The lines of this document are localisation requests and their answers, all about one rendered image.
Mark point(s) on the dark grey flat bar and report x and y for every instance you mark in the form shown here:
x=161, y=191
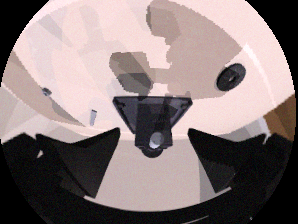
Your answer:
x=92, y=115

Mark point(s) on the grey metal rod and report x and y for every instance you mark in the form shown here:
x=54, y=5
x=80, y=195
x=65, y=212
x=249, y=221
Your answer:
x=157, y=139

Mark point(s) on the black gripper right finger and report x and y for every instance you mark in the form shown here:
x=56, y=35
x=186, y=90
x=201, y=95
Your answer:
x=222, y=158

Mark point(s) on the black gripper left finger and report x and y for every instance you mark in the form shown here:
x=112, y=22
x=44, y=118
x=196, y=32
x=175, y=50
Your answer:
x=86, y=160

